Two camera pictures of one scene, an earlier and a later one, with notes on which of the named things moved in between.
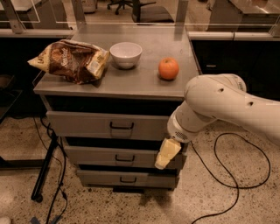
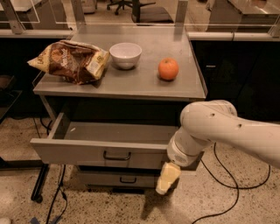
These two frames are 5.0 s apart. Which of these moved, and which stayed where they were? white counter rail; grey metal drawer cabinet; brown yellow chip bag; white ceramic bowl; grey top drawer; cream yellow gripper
Moved: grey top drawer; cream yellow gripper
Stayed: grey metal drawer cabinet; brown yellow chip bag; white counter rail; white ceramic bowl
